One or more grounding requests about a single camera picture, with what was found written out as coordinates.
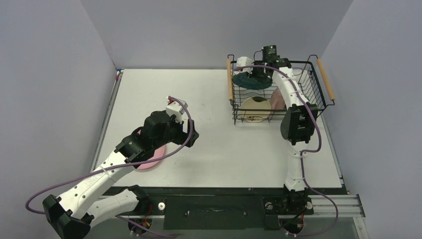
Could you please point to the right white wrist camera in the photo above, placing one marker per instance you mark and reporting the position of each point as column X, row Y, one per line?
column 244, row 61

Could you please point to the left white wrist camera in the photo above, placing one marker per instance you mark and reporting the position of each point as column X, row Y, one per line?
column 176, row 108

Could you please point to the pink mug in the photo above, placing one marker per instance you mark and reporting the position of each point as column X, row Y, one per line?
column 277, row 101

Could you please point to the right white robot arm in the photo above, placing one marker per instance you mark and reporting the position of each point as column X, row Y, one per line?
column 298, row 124

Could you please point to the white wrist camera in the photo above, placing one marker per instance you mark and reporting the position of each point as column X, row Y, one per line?
column 244, row 61
column 176, row 108

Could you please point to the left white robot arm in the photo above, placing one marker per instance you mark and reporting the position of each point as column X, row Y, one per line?
column 73, row 213

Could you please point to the teal scalloped plate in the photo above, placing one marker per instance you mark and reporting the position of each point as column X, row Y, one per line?
column 252, row 83

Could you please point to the pink plate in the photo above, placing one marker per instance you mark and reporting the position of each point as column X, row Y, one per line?
column 160, row 152

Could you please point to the black wire dish rack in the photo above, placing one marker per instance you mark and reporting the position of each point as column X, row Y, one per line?
column 310, row 75

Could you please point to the cream plate with black accent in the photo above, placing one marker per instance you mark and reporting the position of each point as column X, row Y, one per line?
column 255, row 109

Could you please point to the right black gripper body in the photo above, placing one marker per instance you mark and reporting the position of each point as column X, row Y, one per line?
column 259, row 75

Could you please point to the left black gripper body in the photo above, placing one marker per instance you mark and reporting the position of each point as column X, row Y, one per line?
column 174, row 133

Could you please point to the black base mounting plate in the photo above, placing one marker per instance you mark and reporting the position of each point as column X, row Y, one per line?
column 270, row 209

